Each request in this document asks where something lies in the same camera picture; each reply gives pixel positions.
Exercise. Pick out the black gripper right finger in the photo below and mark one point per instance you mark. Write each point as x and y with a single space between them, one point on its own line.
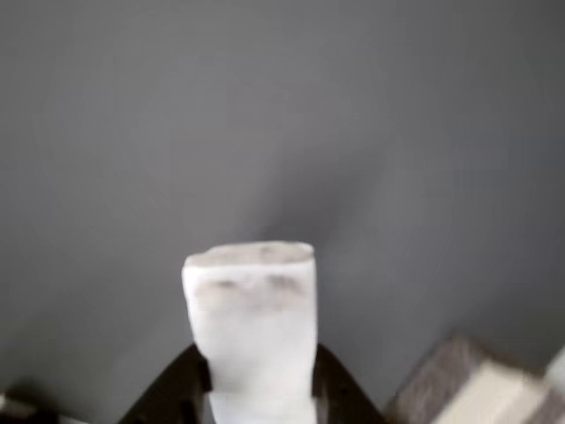
340 393

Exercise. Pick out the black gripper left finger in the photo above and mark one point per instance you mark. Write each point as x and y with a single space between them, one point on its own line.
181 388

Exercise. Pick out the white rectangular block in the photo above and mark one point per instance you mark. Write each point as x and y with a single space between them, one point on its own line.
251 318

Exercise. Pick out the patterned open cardboard box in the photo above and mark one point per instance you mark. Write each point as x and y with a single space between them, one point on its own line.
463 388

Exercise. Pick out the grey desk mat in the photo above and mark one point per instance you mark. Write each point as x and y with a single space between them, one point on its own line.
265 110

